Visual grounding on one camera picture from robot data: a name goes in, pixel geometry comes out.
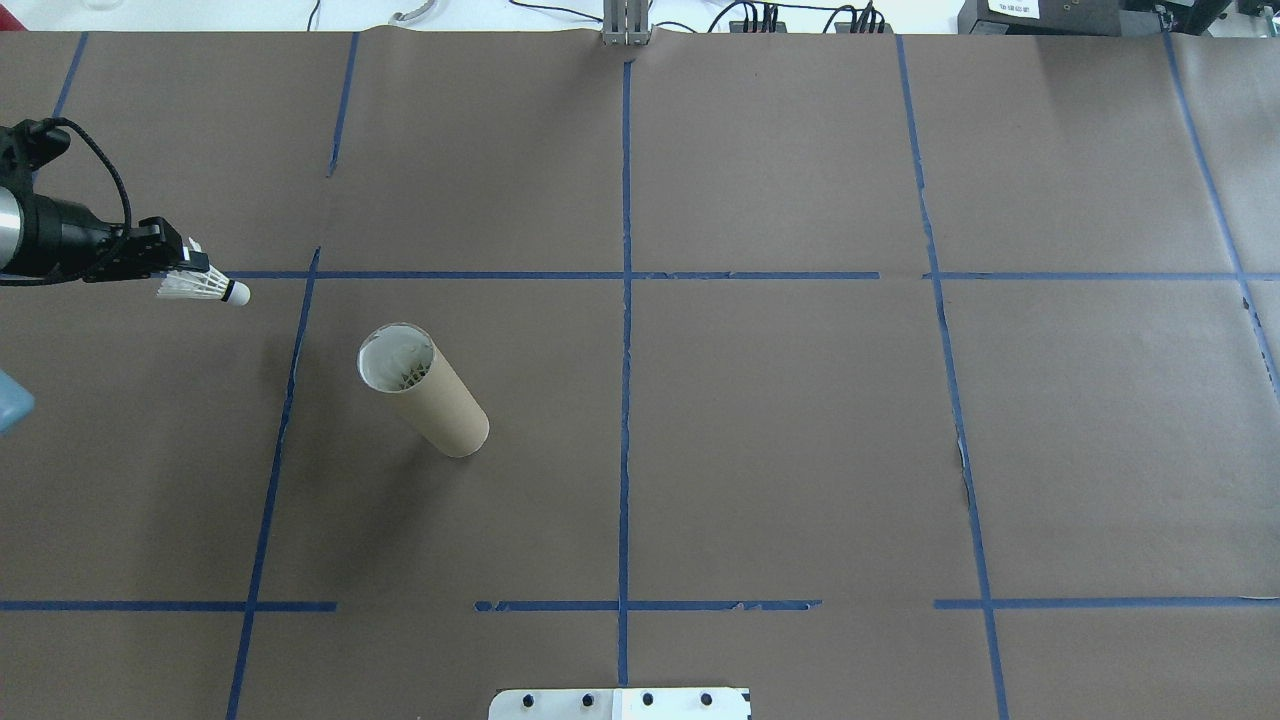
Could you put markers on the white feather shuttlecock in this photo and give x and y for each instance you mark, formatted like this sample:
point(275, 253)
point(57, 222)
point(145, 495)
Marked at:
point(405, 365)
point(205, 288)

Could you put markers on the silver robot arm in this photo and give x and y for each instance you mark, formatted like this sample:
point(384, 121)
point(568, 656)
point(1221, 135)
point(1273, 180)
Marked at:
point(7, 232)

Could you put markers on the brown cardboard shuttlecock tube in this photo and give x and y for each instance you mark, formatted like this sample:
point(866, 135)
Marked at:
point(445, 410)

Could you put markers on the black labelled equipment box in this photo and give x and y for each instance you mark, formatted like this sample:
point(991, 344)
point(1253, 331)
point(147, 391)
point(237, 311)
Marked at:
point(1040, 15)

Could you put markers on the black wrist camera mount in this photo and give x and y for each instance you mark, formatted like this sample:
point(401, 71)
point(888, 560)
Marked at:
point(30, 150)

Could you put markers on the grey metal frame post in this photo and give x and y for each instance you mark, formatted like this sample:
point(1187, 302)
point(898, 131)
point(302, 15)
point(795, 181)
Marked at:
point(626, 22)

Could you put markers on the white bolted base plate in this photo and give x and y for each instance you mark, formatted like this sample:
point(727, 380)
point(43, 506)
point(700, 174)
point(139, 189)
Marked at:
point(620, 705)

